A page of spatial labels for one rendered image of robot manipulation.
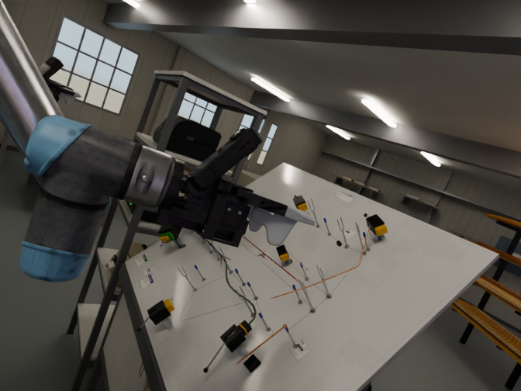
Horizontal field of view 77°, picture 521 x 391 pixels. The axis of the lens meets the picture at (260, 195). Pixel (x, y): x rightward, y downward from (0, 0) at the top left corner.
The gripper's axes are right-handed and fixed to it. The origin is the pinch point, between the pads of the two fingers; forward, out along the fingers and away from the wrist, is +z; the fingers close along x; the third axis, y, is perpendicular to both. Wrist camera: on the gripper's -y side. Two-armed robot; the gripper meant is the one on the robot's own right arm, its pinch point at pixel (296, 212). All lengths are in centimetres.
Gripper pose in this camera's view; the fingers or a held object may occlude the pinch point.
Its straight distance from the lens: 51.8
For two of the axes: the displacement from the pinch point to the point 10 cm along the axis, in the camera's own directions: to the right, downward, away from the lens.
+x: 3.5, 1.3, -9.3
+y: -3.3, 9.4, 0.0
